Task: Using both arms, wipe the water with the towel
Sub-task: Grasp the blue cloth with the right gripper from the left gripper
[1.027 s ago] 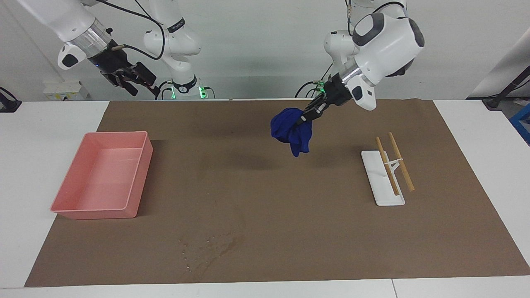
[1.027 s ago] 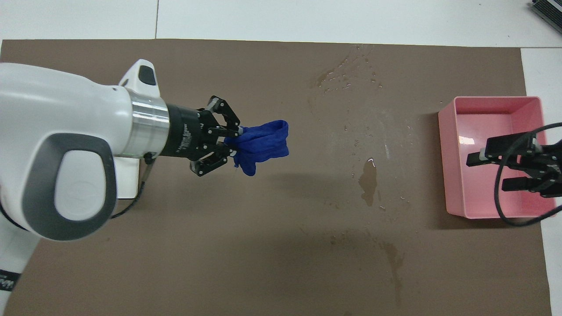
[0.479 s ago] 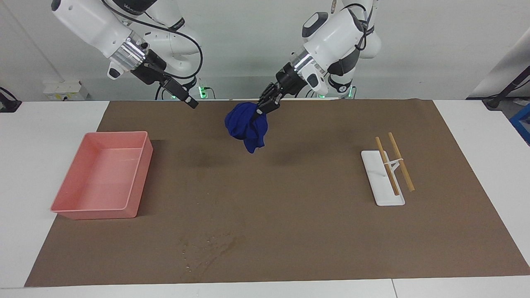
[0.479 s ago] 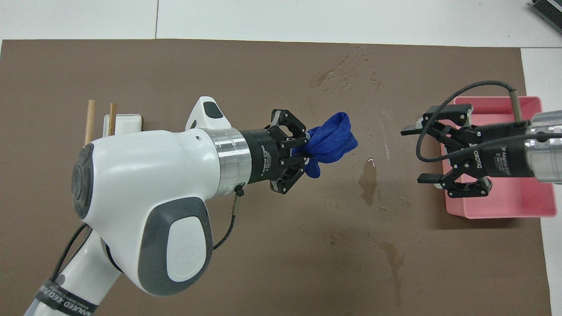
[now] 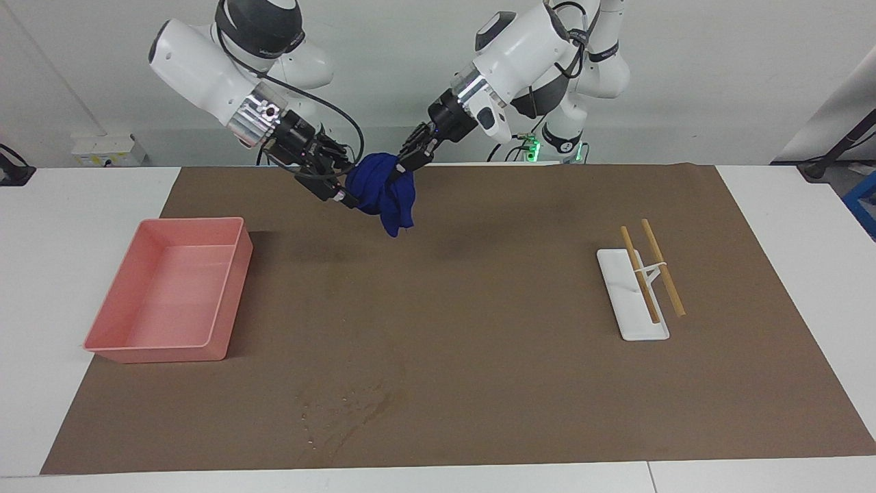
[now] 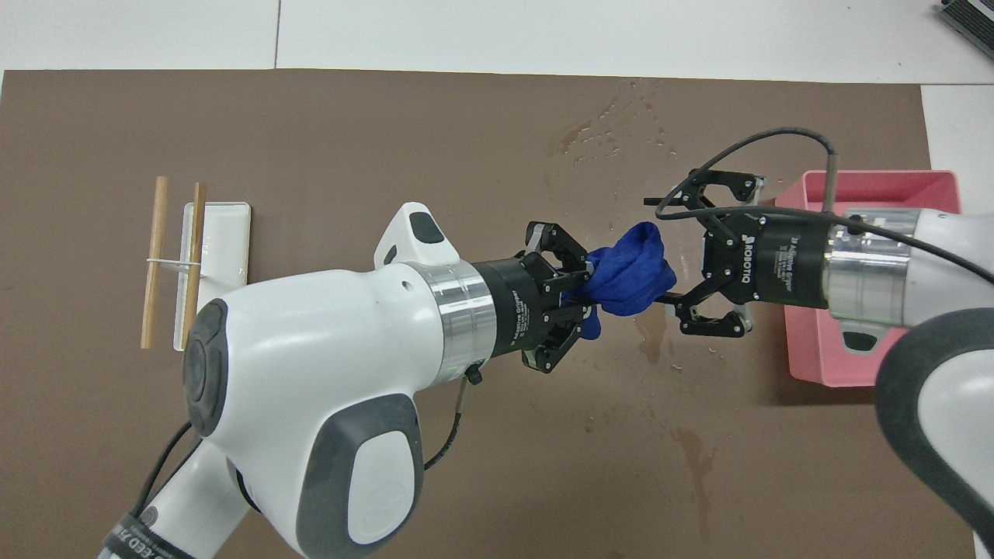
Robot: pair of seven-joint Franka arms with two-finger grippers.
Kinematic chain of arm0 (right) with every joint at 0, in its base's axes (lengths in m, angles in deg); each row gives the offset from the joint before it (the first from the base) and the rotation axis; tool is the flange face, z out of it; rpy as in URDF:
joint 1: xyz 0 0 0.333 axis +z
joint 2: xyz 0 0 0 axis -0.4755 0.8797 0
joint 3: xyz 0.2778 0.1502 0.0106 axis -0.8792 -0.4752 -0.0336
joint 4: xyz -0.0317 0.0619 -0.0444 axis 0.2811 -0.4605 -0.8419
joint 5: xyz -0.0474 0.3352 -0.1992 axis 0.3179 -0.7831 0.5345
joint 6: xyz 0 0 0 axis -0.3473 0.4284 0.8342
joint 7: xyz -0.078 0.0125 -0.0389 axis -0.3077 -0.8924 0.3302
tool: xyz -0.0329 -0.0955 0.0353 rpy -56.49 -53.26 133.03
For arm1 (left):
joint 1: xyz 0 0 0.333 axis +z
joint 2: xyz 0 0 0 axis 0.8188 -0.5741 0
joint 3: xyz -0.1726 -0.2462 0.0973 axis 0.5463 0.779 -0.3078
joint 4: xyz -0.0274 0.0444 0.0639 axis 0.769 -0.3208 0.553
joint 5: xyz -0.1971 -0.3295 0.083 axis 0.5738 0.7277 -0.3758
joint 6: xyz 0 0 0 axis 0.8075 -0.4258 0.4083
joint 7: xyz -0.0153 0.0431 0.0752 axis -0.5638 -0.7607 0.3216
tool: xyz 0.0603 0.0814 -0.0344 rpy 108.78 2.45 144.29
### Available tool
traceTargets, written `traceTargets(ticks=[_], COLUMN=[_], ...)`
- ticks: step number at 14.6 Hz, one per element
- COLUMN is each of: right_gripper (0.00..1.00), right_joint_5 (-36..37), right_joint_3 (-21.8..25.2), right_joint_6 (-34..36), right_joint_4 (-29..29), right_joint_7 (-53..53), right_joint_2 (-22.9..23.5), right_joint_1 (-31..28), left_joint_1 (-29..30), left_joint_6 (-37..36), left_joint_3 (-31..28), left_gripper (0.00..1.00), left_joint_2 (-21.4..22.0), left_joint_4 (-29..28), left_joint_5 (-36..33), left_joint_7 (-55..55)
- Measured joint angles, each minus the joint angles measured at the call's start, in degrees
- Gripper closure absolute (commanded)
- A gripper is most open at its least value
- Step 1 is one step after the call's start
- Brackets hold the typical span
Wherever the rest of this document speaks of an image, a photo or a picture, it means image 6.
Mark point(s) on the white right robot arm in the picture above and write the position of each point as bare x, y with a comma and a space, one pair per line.
940, 326

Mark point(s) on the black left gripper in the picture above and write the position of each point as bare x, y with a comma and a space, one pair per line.
520, 303

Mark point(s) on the blue towel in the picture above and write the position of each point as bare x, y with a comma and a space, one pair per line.
629, 272

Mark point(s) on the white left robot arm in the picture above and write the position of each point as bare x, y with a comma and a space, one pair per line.
311, 373

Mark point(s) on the grey ribbed device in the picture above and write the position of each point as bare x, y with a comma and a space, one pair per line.
971, 19

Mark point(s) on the wooden dowel rod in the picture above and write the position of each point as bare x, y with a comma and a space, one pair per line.
155, 233
194, 233

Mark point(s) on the pink plastic bin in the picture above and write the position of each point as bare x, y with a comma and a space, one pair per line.
885, 190

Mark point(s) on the brown table mat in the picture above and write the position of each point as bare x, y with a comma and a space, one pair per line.
388, 140

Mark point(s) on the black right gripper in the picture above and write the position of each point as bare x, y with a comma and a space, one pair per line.
776, 260

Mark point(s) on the white rectangular rack tray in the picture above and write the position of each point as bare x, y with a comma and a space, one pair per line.
225, 256

